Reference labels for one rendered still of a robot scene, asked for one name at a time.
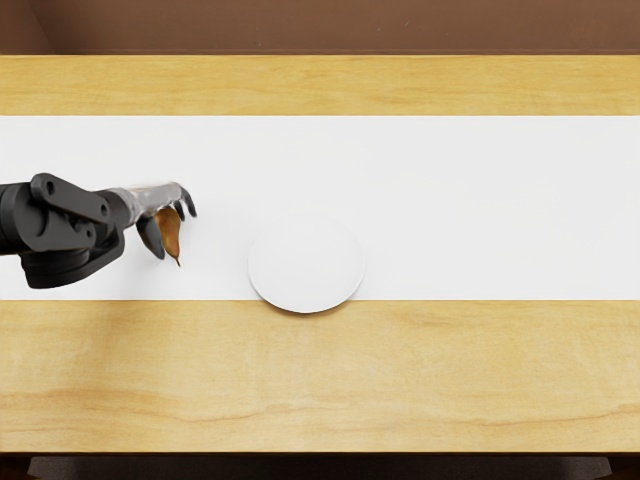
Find white round plate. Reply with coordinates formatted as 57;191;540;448
247;214;367;315

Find brown pear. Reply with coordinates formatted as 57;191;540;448
153;206;183;269

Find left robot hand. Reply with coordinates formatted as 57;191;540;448
121;181;198;261

